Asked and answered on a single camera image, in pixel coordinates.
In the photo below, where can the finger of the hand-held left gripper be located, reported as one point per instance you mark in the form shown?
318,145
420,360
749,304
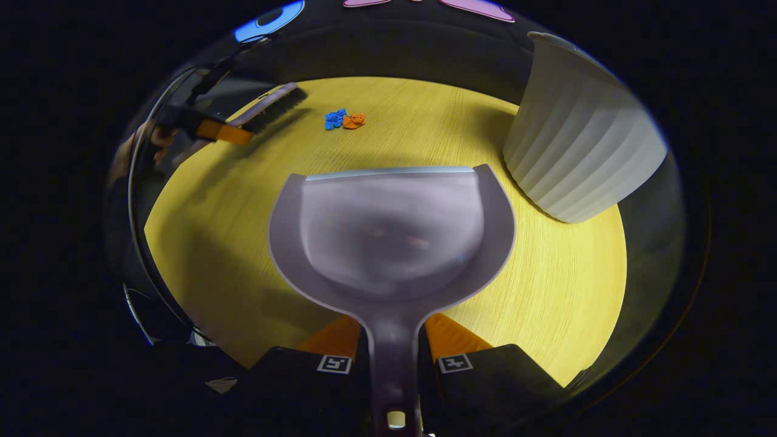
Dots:
221,132

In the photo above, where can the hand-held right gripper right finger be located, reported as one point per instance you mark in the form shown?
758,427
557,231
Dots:
485,388

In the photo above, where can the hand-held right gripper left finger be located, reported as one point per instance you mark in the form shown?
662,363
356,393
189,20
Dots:
303,388

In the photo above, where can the small pale pink broom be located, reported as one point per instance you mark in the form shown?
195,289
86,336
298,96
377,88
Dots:
267,103

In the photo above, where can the blue paper scrap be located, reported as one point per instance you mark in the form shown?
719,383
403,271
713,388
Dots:
334,119

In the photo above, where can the orange paper scrap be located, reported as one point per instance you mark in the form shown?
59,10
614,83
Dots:
354,121

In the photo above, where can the pale pink dustpan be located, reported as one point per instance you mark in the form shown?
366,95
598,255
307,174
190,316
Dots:
391,243

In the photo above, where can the white ribbed garbage bin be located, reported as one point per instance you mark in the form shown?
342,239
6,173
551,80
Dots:
576,139

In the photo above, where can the black backdrop cloth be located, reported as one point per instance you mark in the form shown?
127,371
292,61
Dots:
394,42

